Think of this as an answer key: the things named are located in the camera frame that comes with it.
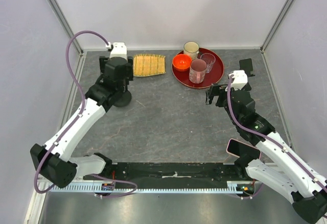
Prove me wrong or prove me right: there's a black round-base phone stand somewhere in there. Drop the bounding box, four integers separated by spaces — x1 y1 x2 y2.
113 90 132 107

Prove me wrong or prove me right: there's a black folding phone stand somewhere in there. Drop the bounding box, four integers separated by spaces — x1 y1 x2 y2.
239 58 255 91

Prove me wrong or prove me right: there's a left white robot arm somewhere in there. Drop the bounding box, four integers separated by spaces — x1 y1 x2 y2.
30 57 133 188

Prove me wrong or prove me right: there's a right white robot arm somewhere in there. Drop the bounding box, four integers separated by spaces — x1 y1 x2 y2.
206 84 326 223

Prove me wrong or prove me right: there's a pink patterned mug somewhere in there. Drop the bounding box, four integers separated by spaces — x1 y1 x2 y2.
189 59 207 84

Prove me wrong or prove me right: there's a yellow woven bamboo mat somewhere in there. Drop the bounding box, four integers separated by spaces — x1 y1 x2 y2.
133 54 166 77

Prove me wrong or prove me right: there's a clear drinking glass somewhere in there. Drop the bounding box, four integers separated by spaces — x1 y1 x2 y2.
200 53 216 73

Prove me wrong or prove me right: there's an orange bowl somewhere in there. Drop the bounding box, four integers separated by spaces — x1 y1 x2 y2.
172 54 192 71

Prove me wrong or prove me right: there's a pink-cased smartphone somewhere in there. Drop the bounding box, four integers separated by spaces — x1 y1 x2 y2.
226 139 262 159

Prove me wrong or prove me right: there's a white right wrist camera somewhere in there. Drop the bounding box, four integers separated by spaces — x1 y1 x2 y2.
228 70 248 90

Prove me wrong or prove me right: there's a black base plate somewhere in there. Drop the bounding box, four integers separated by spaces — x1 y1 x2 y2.
100 162 253 189

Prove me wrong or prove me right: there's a slotted cable duct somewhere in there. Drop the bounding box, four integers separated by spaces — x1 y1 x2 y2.
50 182 253 194

